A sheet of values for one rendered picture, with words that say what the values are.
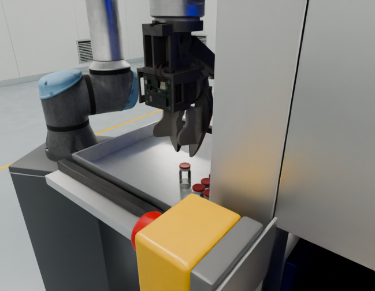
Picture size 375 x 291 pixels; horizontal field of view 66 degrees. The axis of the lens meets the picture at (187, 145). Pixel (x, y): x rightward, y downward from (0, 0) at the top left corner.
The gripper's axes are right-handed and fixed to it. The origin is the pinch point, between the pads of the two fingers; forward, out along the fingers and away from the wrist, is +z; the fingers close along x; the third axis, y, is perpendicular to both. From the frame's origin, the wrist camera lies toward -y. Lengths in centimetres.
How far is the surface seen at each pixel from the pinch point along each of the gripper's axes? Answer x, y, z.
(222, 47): 16.4, 15.8, -19.0
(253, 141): 19.6, 15.8, -12.1
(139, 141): -21.7, -7.9, 8.3
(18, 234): -128, -3, 97
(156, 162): -10.8, -2.8, 8.3
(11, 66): -506, -161, 67
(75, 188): -15.6, 13.4, 8.5
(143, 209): 0.7, 11.5, 6.5
